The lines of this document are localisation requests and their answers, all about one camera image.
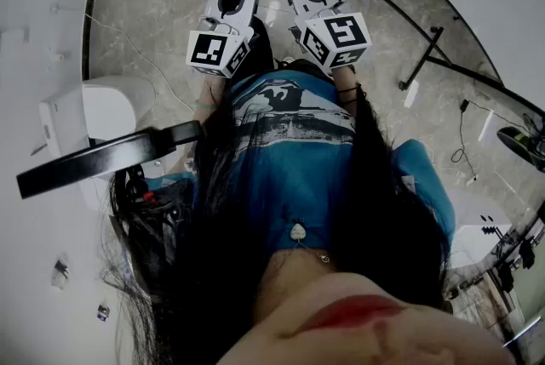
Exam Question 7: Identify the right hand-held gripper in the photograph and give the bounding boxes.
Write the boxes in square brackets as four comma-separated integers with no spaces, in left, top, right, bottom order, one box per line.
[279,0,372,73]

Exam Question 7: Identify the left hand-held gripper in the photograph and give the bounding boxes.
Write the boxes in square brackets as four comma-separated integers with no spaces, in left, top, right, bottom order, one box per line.
[185,0,261,79]

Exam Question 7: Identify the person's right forearm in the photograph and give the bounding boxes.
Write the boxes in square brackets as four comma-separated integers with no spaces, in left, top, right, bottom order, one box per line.
[331,65,367,109]

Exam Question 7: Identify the person's left forearm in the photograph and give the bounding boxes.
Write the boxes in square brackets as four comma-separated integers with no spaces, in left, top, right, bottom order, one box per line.
[193,73,233,122]

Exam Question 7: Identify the black trousers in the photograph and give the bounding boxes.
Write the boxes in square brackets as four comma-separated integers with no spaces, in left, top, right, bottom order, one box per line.
[225,16,337,83]

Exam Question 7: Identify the white toilet with side buttons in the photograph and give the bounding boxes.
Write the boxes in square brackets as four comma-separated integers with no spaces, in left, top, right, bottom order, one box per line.
[37,75,157,185]

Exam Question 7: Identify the blue printed shirt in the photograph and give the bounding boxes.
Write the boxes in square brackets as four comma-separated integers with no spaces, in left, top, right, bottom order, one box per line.
[144,71,456,266]

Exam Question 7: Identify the black harness with red clip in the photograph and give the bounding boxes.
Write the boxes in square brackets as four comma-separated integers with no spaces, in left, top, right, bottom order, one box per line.
[114,165,192,266]

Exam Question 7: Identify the black chair base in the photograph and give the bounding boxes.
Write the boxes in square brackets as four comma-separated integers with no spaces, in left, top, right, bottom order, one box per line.
[496,125,545,174]

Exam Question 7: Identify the white cabinet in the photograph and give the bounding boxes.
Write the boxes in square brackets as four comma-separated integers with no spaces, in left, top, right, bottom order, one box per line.
[449,189,514,271]

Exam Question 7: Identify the black equipment stands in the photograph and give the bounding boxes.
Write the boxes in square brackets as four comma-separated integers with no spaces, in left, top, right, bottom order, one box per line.
[480,222,545,292]

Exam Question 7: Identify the person's face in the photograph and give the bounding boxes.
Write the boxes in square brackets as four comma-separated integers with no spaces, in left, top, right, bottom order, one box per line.
[216,248,519,365]

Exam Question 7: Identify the black charger with cable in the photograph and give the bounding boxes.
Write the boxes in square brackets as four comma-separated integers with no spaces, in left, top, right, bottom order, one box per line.
[450,99,485,181]

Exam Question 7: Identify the black head mount strap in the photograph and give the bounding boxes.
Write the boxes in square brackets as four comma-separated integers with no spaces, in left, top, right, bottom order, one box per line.
[15,119,204,201]

